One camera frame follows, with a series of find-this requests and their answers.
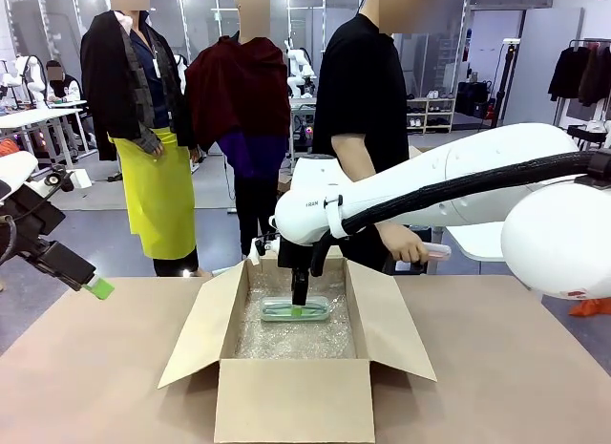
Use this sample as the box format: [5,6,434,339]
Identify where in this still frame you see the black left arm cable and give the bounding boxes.
[0,214,18,266]

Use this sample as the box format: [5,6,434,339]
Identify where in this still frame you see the white shoe shelf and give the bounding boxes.
[406,95,454,134]

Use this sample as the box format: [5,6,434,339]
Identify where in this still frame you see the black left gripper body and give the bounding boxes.
[0,185,67,255]

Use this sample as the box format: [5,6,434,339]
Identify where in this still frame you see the pink glasses case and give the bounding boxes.
[420,242,453,262]

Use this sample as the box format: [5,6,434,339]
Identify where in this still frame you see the clear bubble wrap sheet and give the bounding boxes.
[233,271,358,360]

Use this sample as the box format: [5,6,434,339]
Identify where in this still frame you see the black bags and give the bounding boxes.
[455,79,493,116]

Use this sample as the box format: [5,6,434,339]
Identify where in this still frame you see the white desk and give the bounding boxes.
[0,99,90,171]

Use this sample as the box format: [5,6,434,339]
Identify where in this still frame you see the person's right hand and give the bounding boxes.
[381,222,426,264]

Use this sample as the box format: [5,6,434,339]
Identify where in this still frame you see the mannequin with maroon cape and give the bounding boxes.
[184,0,292,262]

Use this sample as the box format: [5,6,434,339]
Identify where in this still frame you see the seated person in dark jacket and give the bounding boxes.
[45,59,87,104]

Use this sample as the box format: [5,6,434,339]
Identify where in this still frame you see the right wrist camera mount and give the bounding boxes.
[253,233,281,268]

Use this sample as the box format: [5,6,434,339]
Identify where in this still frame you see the green glasses case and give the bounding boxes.
[260,295,330,324]

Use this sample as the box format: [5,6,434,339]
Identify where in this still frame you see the white robot with black straps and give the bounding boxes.
[12,54,47,105]

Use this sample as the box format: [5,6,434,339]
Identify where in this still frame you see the person in black t-shirt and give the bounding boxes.
[312,0,412,275]

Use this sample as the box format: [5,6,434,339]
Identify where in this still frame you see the large cardboard box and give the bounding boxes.
[158,257,438,444]

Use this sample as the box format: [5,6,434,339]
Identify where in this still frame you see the orange cloth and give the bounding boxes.
[567,298,611,317]

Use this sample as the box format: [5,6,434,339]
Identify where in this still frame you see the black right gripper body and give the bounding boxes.
[278,237,316,271]

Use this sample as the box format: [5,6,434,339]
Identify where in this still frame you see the black tripod stand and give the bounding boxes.
[486,39,521,130]

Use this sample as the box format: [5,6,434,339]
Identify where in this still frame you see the mannequin with yellow apron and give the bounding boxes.
[79,0,200,278]

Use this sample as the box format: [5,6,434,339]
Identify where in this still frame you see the rack with dark garments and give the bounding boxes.
[547,37,611,109]

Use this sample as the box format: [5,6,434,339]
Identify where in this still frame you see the person's right forearm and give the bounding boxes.
[331,132,408,238]

